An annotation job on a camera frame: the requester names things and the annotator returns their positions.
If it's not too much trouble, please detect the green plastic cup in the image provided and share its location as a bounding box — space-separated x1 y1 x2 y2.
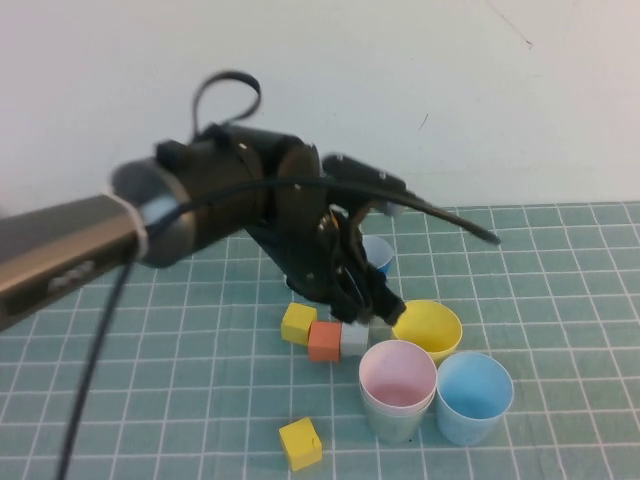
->
360 384 432 444

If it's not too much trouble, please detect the light blue plastic cup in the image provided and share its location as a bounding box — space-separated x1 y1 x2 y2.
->
435 350 515 447

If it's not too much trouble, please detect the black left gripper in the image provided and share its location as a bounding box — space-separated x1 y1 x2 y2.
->
259 207 408 324

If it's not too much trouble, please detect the blue paper cone cup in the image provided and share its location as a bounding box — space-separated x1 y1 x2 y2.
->
362 234 395 276

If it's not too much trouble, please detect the green checked tablecloth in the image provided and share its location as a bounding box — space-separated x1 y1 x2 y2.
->
0 201 640 480

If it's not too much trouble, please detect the pink plastic cup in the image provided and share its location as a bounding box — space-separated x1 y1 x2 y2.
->
358 339 438 417

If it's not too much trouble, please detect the white cable tie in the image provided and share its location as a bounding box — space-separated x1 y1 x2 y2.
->
105 183 150 257

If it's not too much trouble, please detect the orange cube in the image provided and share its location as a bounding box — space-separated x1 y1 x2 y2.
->
307 321 344 365

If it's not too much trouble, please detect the yellow plastic cup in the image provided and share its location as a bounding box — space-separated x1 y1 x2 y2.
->
391 298 464 367

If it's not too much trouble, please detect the yellow cube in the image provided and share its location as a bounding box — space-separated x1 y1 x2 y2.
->
278 416 323 472
280 302 319 346

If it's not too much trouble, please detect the white cube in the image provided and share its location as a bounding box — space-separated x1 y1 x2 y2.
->
339 322 372 357

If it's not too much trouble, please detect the black hanging cable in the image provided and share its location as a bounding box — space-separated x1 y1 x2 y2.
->
52 249 139 480

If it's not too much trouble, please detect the black looped cable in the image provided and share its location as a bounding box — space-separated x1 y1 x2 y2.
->
191 71 263 144

